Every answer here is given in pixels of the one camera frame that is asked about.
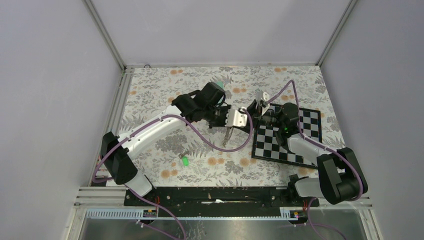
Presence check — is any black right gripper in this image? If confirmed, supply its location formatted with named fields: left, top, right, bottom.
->
left=232, top=99, right=285, bottom=135

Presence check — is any silver carabiner keyring with chain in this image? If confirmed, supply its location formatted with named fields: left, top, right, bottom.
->
left=222, top=127, right=234, bottom=148

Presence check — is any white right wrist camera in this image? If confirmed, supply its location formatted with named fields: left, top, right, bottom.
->
left=255, top=90, right=270, bottom=116

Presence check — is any green key tag with key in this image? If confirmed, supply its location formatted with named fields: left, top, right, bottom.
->
left=179, top=153, right=189, bottom=167

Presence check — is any floral patterned table mat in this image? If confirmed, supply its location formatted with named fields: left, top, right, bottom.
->
left=119, top=65, right=345, bottom=187

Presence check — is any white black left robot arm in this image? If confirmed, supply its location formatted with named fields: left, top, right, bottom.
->
left=99, top=82, right=226, bottom=206

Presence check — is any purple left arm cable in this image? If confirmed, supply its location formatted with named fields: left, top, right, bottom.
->
left=91, top=106, right=254, bottom=240

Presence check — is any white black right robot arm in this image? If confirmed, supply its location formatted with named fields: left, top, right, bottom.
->
left=239, top=101, right=368, bottom=206

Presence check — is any black white checkerboard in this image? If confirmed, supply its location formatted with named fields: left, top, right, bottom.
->
left=251, top=103, right=324, bottom=171

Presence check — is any teal rolling pin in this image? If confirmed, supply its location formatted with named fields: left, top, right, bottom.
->
left=216, top=81, right=224, bottom=89

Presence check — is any white slotted cable duct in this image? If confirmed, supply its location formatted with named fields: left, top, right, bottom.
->
left=86, top=206, right=301, bottom=221

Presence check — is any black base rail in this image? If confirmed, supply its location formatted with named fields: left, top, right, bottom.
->
left=123, top=186, right=310, bottom=214

